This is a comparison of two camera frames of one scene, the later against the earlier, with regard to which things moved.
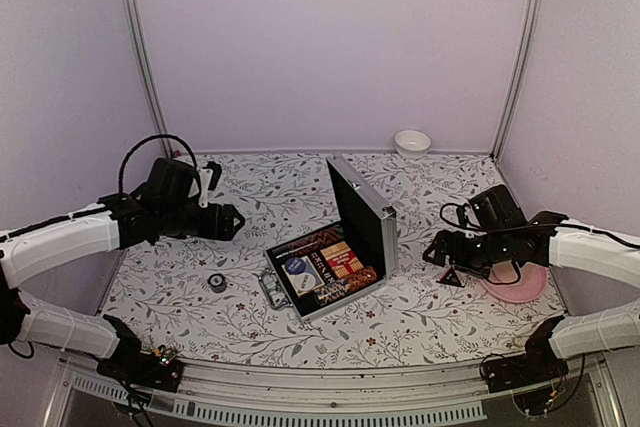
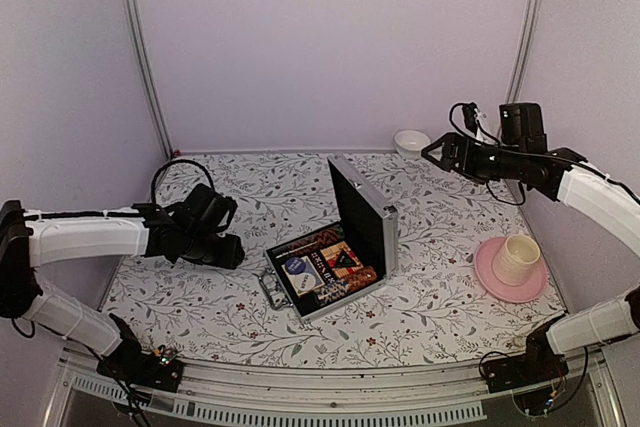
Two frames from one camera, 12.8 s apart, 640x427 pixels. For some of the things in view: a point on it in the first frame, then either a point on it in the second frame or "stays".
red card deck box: [342, 259] stays
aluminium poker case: [315, 271] stays
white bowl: [412, 144] stays
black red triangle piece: [451, 277] → [345, 260]
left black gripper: [223, 231] → [230, 258]
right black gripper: [457, 258] → [454, 140]
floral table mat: [200, 300] stays
